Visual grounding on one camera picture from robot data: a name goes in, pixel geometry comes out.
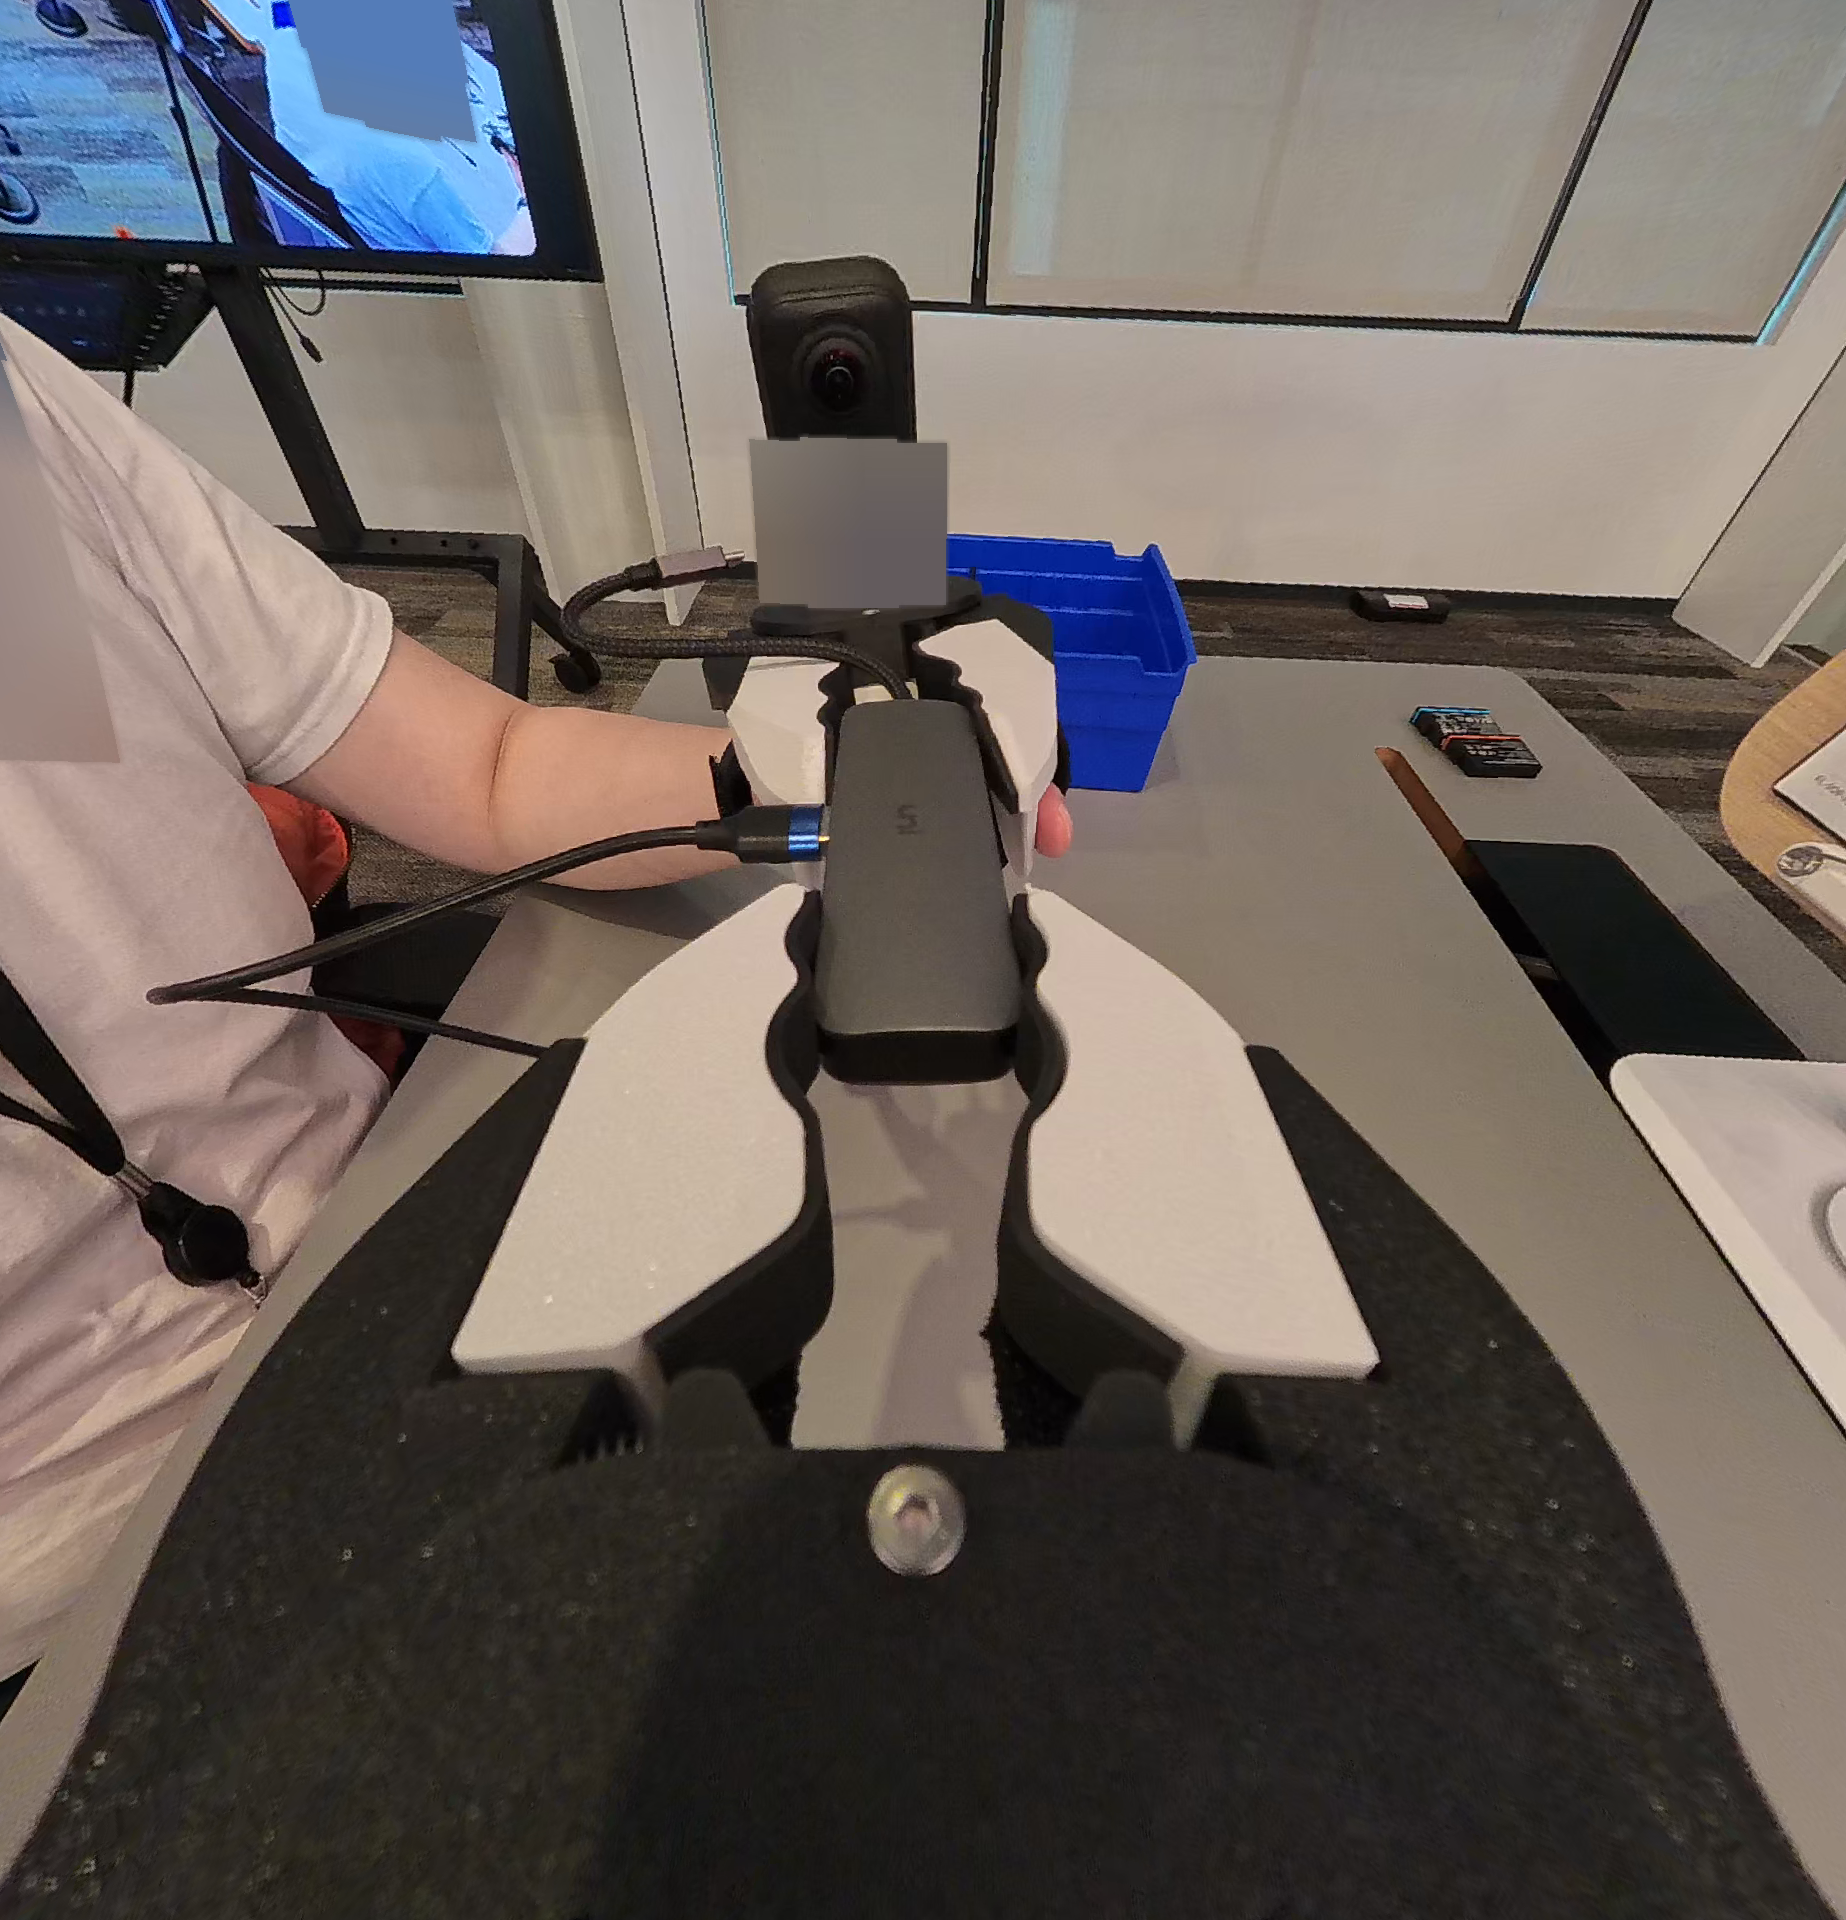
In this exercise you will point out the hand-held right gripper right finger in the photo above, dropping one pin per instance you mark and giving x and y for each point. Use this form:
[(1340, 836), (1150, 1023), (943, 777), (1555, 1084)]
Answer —
[(1179, 1201)]

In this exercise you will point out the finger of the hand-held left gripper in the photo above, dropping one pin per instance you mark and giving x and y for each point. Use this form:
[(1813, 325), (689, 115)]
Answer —
[(1020, 719), (779, 751)]

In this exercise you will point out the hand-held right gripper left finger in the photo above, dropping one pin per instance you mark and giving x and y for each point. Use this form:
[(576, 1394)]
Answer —
[(654, 1186)]

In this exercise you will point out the blue plastic bin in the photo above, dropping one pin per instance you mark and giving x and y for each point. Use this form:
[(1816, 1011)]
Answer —
[(1118, 660)]

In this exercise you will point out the grey usb hub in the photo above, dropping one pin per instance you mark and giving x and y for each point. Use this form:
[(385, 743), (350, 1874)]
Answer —
[(909, 933)]

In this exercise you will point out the person's left hand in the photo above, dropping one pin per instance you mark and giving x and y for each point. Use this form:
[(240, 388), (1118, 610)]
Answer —
[(1055, 822)]

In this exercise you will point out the black chair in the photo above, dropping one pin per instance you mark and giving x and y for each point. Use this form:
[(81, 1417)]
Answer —
[(413, 968)]

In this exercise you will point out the black device on floor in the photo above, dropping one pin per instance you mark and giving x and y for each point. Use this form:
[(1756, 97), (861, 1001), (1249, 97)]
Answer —
[(1399, 604)]

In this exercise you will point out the small black box blue label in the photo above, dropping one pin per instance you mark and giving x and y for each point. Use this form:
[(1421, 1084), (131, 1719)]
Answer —
[(1456, 719)]

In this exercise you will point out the small black box red label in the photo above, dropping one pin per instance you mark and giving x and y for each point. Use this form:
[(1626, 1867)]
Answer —
[(1491, 758)]

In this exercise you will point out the red black bag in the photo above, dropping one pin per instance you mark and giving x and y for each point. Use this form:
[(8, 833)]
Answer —
[(298, 847)]

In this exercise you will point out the large white shaded window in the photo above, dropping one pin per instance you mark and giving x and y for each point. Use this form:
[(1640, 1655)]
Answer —
[(1238, 149)]

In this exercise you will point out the black phone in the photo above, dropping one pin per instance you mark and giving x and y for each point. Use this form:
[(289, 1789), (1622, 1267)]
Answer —
[(1612, 945)]

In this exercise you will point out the wooden document stand white base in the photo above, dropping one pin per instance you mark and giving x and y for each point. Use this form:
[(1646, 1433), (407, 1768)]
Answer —
[(1731, 1169)]

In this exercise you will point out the black monitor screen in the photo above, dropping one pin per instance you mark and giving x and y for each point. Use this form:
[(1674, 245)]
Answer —
[(262, 135)]

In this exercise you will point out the person's pale shirt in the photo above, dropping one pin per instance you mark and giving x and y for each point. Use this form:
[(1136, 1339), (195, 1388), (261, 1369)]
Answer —
[(113, 751)]

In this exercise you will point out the printed instruction sheet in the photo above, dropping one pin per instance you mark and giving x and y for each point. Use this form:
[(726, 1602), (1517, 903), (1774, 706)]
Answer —
[(1837, 782)]

